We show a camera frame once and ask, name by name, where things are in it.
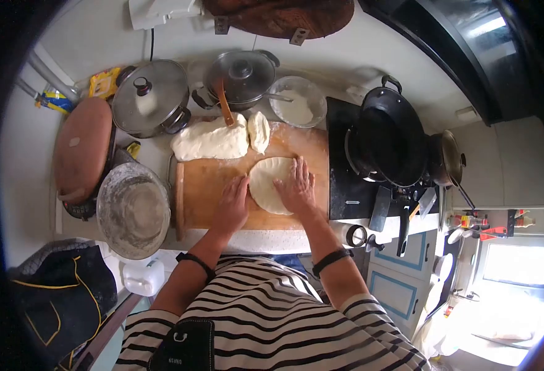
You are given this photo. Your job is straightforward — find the wooden cutting board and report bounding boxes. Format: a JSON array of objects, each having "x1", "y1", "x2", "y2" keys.
[{"x1": 175, "y1": 122, "x2": 330, "y2": 231}]

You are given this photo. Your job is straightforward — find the white plastic jug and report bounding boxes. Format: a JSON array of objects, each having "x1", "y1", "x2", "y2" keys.
[{"x1": 122, "y1": 259, "x2": 165, "y2": 297}]

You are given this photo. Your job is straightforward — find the cabinet with blue framed doors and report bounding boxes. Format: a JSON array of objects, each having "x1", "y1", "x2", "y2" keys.
[{"x1": 366, "y1": 229, "x2": 440, "y2": 335}]

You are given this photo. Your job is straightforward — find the small pan with lid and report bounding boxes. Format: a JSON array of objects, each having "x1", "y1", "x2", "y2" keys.
[{"x1": 427, "y1": 130, "x2": 476, "y2": 210}]

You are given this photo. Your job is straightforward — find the black bag with yellow trim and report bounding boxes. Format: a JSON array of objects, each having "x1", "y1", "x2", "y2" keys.
[{"x1": 7, "y1": 240, "x2": 118, "y2": 368}]

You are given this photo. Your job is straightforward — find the person's right hand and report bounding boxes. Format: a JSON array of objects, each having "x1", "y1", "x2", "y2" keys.
[{"x1": 273, "y1": 156, "x2": 319, "y2": 217}]

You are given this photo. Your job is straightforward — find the floured steel bowl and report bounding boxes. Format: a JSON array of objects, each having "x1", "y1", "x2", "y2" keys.
[{"x1": 96, "y1": 162, "x2": 172, "y2": 261}]

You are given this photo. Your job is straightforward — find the small dough lump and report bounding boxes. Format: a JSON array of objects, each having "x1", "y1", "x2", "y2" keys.
[{"x1": 248, "y1": 111, "x2": 271, "y2": 155}]

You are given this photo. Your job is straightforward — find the person's left fingers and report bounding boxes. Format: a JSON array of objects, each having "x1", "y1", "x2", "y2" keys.
[{"x1": 228, "y1": 174, "x2": 251, "y2": 196}]

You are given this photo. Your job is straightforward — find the black wok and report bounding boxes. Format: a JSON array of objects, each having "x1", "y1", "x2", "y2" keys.
[{"x1": 344, "y1": 75, "x2": 431, "y2": 189}]

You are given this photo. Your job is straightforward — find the steel pot with glass lid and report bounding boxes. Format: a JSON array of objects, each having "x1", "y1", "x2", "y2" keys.
[{"x1": 112, "y1": 59, "x2": 192, "y2": 139}]

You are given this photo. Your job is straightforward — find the white power strip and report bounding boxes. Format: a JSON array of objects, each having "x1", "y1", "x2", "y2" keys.
[{"x1": 128, "y1": 0, "x2": 206, "y2": 31}]

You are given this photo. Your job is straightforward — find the round dough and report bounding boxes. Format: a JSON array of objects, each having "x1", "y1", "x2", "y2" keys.
[{"x1": 248, "y1": 157, "x2": 301, "y2": 216}]

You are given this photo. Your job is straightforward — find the blue and yellow packet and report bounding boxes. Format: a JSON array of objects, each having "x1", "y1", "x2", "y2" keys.
[{"x1": 35, "y1": 88, "x2": 74, "y2": 115}]

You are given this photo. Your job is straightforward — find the grey pipes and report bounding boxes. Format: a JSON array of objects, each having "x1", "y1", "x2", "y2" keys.
[{"x1": 14, "y1": 48, "x2": 81, "y2": 105}]

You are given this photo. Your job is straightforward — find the person's body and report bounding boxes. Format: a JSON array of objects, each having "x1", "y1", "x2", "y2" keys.
[{"x1": 113, "y1": 256, "x2": 431, "y2": 371}]

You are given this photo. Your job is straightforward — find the black range hood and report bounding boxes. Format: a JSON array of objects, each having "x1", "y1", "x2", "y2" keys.
[{"x1": 359, "y1": 0, "x2": 544, "y2": 127}]

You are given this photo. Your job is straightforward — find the brown round cooker lid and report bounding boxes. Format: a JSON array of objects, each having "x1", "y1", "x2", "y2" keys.
[{"x1": 53, "y1": 96, "x2": 116, "y2": 206}]

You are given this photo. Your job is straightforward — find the black wrist band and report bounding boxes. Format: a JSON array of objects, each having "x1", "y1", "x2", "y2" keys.
[
  {"x1": 176, "y1": 252, "x2": 217, "y2": 284},
  {"x1": 312, "y1": 249, "x2": 354, "y2": 279}
]

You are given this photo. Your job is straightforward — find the window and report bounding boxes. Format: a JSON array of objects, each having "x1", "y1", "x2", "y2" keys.
[{"x1": 479, "y1": 241, "x2": 544, "y2": 289}]

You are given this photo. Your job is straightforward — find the dark pot with lid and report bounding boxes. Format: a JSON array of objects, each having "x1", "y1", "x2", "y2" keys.
[{"x1": 192, "y1": 49, "x2": 281, "y2": 112}]

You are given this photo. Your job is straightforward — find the wooden handled scraper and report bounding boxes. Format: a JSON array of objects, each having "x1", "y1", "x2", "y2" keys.
[{"x1": 215, "y1": 78, "x2": 235, "y2": 127}]

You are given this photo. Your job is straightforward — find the wooden rolling pin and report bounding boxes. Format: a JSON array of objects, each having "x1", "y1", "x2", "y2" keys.
[{"x1": 175, "y1": 162, "x2": 186, "y2": 242}]

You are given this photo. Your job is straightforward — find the rack with condiment bottles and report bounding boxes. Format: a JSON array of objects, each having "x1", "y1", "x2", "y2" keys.
[{"x1": 445, "y1": 209, "x2": 538, "y2": 243}]

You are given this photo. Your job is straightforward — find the round wooden board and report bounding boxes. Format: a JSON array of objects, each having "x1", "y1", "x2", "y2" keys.
[{"x1": 202, "y1": 0, "x2": 356, "y2": 41}]

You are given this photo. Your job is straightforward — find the wooden handled cleaver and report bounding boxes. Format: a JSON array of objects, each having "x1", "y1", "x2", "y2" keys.
[{"x1": 408, "y1": 187, "x2": 437, "y2": 221}]

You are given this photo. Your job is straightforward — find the glass bowl of flour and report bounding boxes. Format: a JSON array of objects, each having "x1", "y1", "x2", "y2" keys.
[{"x1": 268, "y1": 75, "x2": 328, "y2": 129}]

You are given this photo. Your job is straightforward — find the large dough lump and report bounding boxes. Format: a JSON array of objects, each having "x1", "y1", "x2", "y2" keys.
[{"x1": 170, "y1": 113, "x2": 250, "y2": 162}]

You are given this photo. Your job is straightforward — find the black induction cooktop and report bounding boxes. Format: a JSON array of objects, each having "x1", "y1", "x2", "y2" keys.
[{"x1": 326, "y1": 96, "x2": 440, "y2": 221}]

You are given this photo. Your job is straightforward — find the person's left hand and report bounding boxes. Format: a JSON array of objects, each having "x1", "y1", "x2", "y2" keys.
[{"x1": 212, "y1": 174, "x2": 251, "y2": 235}]

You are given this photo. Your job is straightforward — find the dark cleaver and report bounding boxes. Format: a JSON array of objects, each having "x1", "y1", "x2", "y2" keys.
[{"x1": 369, "y1": 185, "x2": 392, "y2": 232}]

